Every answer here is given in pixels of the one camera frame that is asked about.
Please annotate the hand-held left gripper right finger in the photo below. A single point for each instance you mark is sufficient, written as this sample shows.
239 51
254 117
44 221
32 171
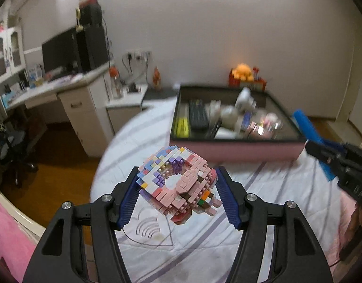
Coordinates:
228 200

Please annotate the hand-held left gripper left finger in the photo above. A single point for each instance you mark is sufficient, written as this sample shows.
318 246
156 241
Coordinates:
129 200

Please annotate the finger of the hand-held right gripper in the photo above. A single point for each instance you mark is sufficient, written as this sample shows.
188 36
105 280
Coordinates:
330 168
306 125

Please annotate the clear glass jar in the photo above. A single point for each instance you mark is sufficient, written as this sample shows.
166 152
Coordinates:
277 123

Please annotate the pink white block figure toy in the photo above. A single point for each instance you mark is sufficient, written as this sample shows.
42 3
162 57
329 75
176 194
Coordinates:
269 121

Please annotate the rose gold tin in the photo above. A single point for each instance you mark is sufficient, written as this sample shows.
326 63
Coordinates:
261 129

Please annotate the pink tray box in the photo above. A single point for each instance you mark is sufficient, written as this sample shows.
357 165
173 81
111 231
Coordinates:
243 153

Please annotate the pink block donut toy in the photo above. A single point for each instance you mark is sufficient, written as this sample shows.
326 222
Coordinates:
181 182

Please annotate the blue pen box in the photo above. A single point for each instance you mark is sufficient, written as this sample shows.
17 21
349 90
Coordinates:
247 121

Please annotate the yellow highlighter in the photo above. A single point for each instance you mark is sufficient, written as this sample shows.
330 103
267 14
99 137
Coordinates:
182 127

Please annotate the black remote control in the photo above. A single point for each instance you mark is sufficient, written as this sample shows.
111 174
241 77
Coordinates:
198 114

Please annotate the person's right hand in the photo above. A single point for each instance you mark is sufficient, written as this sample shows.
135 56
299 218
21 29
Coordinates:
356 230

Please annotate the red printed box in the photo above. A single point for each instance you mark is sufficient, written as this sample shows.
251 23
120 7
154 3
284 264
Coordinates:
259 85

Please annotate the striped white bedsheet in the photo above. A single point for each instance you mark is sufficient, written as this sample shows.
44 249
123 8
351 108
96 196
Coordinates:
198 256

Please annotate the orange octopus plush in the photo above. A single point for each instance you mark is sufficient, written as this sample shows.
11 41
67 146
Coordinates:
242 71

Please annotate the white nightstand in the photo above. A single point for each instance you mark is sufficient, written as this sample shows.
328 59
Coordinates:
122 115

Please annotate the white desk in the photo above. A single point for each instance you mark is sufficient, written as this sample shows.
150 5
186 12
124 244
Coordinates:
80 112

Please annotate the dark low bench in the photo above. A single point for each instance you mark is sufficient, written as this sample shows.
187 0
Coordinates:
160 95

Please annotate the small black device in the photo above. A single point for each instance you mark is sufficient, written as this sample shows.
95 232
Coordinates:
133 88

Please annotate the clear bottle orange cap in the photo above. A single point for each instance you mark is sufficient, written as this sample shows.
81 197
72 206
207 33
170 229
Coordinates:
115 84

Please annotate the orange figurine packet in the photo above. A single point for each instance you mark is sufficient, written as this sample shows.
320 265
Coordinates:
156 78

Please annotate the black office chair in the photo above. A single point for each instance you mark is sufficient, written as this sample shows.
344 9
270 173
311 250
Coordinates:
13 150

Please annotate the pink blanket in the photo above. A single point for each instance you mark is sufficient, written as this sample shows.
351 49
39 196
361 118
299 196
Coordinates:
7 241

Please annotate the blue white carton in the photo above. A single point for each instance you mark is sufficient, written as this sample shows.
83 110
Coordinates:
34 76

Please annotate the black computer tower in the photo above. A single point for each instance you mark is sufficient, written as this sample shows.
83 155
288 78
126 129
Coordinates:
92 48

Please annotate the black computer monitor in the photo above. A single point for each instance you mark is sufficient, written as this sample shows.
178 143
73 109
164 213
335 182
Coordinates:
58 51

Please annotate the black speaker box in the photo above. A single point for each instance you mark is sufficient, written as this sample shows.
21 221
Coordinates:
91 16

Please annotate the small beige stand fan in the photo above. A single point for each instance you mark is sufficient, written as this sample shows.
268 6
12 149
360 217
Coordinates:
78 17

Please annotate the white glass-door cabinet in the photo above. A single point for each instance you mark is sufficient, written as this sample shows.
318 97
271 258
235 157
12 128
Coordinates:
8 35

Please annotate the pink doll figurine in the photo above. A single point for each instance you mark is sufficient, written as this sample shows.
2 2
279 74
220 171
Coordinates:
1 26

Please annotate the white wall socket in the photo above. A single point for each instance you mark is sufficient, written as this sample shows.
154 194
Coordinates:
139 53

